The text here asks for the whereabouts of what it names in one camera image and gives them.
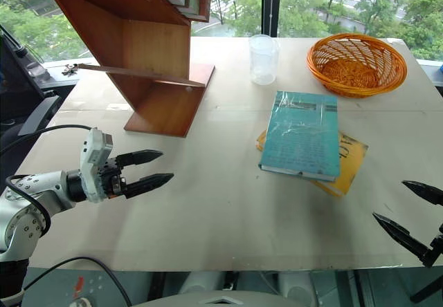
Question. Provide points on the grey rounded robot body shell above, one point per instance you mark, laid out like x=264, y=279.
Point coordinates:
x=221, y=298

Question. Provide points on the black office chair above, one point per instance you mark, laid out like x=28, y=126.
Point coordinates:
x=20, y=89

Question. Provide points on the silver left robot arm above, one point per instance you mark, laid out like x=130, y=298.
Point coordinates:
x=31, y=196

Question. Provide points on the orange woven basket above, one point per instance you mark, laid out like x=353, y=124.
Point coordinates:
x=356, y=66

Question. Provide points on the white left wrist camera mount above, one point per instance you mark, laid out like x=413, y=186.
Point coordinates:
x=92, y=158

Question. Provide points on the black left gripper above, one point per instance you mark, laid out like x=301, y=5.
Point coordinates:
x=111, y=179

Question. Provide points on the clear plastic cup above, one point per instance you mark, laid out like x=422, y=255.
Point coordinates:
x=264, y=61

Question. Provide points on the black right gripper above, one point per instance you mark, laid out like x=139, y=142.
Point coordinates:
x=439, y=248

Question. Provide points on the yellow book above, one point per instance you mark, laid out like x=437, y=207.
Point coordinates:
x=351, y=162

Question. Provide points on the teal book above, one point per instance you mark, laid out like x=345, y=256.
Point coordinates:
x=301, y=134

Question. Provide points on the black window frame post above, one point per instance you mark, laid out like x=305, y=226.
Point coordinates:
x=271, y=6

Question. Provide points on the brown wooden bookshelf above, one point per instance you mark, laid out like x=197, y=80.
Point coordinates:
x=152, y=47

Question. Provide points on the bunch of keys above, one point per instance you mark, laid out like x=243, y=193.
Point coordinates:
x=70, y=69

